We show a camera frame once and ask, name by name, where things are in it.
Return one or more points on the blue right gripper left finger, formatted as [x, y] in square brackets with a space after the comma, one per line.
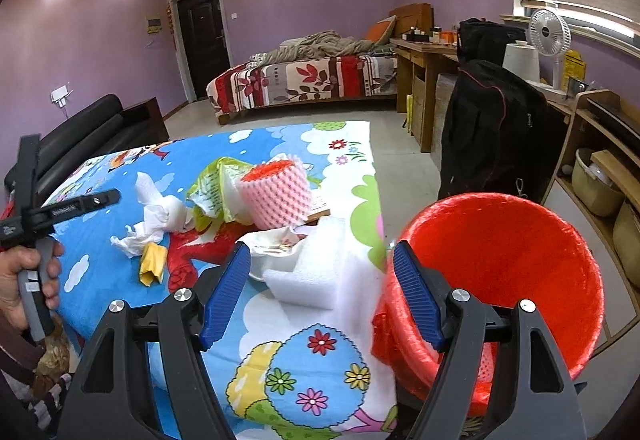
[222, 289]

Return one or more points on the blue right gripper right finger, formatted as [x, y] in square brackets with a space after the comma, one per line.
[421, 289]

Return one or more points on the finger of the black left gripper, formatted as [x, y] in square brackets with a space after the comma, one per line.
[97, 201]

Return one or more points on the white tissue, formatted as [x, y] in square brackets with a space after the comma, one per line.
[161, 215]

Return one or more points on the yellow paper scrap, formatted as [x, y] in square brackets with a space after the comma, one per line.
[152, 264]

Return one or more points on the green plastic wrapper bag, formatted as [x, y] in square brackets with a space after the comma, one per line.
[216, 194]

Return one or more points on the white foam sheet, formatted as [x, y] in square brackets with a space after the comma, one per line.
[314, 282]

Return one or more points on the pink foam fruit net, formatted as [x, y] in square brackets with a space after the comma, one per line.
[277, 194]

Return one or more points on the red plastic trash basket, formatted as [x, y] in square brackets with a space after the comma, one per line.
[502, 249]

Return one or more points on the person's left hand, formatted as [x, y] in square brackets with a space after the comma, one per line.
[18, 259]

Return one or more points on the black sofa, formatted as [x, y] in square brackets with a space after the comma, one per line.
[102, 128]

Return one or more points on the colourful cartoon bed sheet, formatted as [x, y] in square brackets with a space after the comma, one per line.
[296, 359]

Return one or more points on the woven storage basket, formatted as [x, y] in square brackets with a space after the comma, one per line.
[593, 187]

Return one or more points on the dark wooden door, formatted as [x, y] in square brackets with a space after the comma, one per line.
[204, 42]

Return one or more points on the bed with floral blanket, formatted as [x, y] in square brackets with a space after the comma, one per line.
[321, 66]

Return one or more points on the wooden desk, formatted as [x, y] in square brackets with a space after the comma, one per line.
[419, 65]

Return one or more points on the black bag on desk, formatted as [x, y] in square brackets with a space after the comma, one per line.
[484, 40]

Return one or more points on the orange pillow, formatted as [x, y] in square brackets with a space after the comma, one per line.
[380, 32]

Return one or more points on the white desk fan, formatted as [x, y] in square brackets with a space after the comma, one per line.
[550, 35]

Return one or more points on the white wall socket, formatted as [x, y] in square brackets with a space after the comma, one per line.
[59, 95]

